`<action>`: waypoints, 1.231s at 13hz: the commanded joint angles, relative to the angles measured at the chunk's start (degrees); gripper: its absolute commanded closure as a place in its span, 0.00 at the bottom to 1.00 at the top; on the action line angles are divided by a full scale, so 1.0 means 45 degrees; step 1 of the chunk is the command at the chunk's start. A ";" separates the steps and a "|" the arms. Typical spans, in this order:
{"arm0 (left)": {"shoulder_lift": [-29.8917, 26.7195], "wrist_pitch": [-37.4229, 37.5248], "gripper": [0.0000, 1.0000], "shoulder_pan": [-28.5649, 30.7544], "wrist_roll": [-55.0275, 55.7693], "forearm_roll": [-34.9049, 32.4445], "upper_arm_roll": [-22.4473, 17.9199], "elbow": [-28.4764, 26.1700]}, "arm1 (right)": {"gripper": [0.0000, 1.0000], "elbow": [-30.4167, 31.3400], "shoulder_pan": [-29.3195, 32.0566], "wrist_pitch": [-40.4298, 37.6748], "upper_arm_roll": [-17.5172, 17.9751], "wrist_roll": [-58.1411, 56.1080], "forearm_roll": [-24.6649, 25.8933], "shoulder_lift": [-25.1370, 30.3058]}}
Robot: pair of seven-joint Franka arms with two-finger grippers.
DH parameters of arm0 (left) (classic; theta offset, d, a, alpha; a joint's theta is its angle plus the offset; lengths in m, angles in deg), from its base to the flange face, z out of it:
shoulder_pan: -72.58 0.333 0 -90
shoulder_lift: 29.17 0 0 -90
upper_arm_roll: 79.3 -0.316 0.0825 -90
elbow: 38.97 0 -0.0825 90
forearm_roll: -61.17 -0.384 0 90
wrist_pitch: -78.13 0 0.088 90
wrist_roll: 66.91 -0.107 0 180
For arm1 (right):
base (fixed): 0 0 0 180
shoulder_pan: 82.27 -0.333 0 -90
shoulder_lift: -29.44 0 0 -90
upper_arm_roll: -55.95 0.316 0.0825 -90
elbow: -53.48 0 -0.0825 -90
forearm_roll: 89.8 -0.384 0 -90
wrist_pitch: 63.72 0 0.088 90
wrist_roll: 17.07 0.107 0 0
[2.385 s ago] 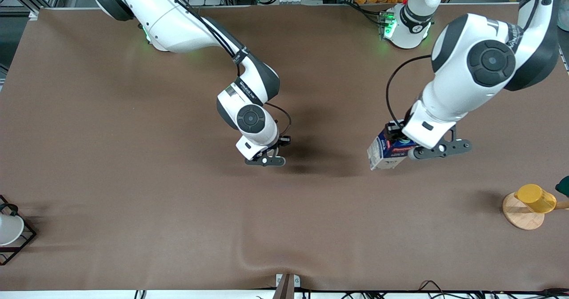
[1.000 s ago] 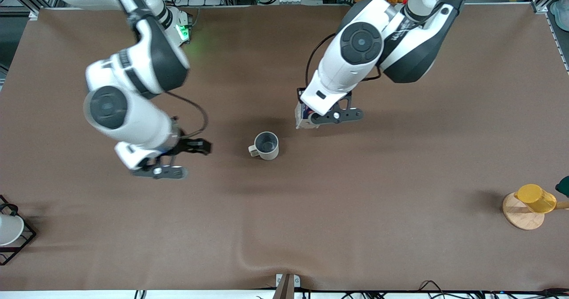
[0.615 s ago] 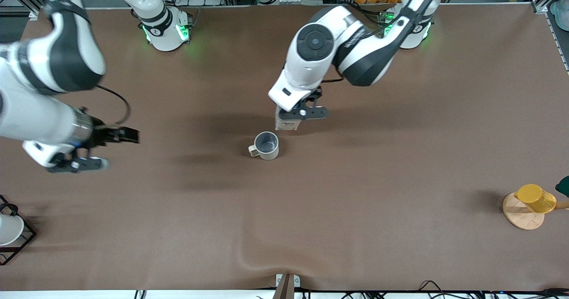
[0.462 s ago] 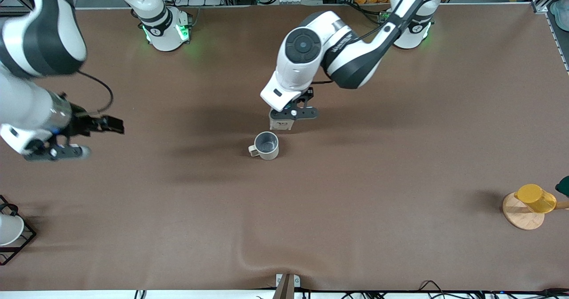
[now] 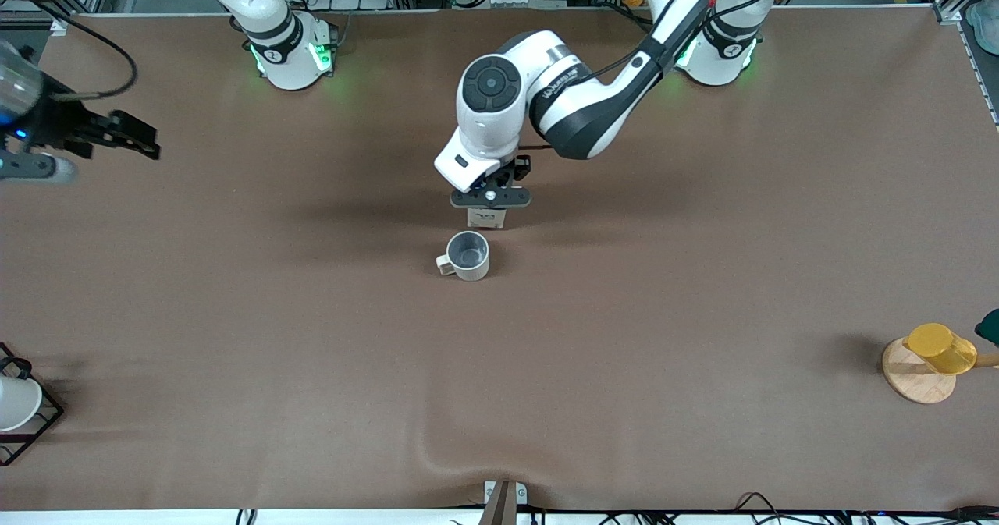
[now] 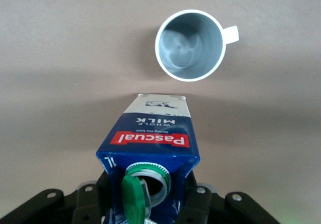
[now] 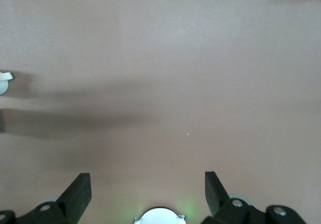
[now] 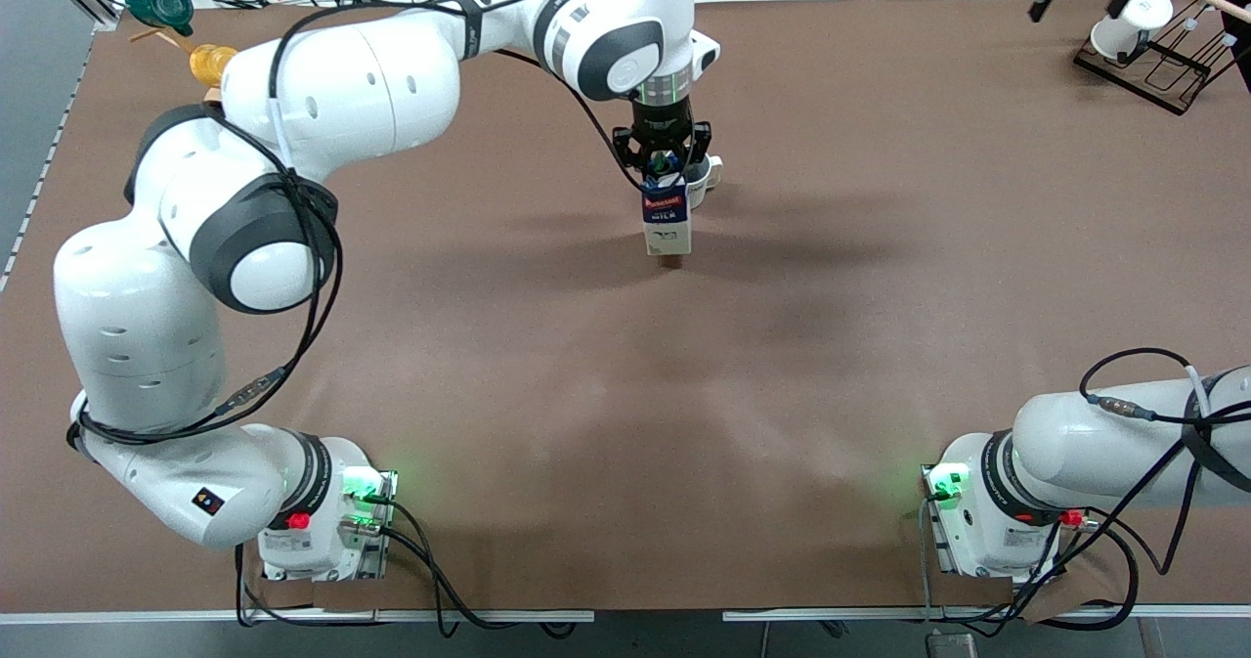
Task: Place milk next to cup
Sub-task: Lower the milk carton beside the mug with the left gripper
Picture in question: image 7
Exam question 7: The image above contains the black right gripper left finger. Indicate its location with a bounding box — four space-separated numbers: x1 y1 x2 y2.
0 173 92 224

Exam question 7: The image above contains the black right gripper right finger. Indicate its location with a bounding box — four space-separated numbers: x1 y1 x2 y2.
202 171 310 224

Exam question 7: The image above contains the beige ceramic cup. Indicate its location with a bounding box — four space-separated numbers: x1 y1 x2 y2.
0 70 14 95

